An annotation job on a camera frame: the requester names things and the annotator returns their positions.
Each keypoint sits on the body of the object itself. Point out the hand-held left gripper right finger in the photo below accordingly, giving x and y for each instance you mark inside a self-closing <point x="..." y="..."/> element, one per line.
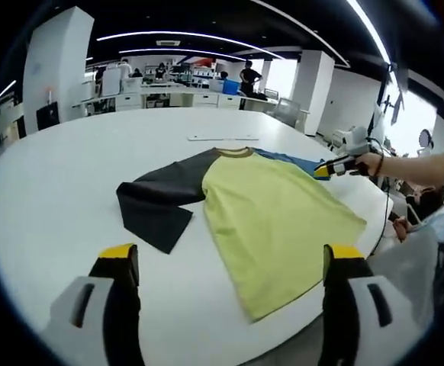
<point x="359" y="328"/>

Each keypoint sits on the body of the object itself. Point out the white table cover strip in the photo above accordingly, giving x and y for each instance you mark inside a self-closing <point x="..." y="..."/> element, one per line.
<point x="222" y="137"/>

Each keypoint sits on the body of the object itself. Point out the ceiling air vent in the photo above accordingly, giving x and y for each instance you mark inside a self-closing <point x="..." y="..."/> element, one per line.
<point x="168" y="43"/>

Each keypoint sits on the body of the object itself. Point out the blue plastic crate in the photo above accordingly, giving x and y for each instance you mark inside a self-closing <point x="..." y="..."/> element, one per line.
<point x="230" y="87"/>

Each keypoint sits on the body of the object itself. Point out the person's right hand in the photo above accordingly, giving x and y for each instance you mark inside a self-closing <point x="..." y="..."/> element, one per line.
<point x="369" y="165"/>

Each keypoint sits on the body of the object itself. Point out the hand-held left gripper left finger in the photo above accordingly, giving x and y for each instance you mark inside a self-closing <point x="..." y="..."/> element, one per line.
<point x="92" y="324"/>

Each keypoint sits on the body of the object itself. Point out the white mesh office chair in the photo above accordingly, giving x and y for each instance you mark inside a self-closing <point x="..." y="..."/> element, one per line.
<point x="288" y="110"/>

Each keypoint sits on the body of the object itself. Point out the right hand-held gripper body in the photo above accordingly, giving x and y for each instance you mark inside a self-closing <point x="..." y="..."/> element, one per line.
<point x="355" y="143"/>

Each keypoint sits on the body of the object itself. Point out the multicolour long-sleeve garment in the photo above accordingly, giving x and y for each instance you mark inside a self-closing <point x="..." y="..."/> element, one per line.
<point x="275" y="221"/>

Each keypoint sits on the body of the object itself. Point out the bright ceiling light strip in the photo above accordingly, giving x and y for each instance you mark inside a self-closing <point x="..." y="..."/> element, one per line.
<point x="370" y="26"/>

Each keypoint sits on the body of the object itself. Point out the short curved ceiling light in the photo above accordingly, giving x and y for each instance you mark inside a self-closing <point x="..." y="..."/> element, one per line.
<point x="184" y="51"/>

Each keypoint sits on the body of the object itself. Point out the black tripod stand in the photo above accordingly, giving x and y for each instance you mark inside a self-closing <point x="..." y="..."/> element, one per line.
<point x="391" y="99"/>

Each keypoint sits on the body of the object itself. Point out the grey mesh chair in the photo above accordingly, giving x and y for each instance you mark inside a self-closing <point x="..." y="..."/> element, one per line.
<point x="409" y="278"/>

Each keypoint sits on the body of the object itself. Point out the long white drawer counter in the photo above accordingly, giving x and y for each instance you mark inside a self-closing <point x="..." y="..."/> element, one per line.
<point x="206" y="100"/>

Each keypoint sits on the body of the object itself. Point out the white square pillar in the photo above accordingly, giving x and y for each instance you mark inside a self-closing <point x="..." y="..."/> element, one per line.
<point x="54" y="68"/>

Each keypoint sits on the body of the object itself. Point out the white tall appliance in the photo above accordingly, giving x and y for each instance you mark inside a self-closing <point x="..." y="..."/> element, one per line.
<point x="111" y="82"/>

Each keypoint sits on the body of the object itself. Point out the black box cabinet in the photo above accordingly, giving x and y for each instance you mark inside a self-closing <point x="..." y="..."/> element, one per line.
<point x="47" y="115"/>

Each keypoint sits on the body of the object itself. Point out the long curved ceiling light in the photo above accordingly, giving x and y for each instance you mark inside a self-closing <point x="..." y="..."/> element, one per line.
<point x="191" y="35"/>

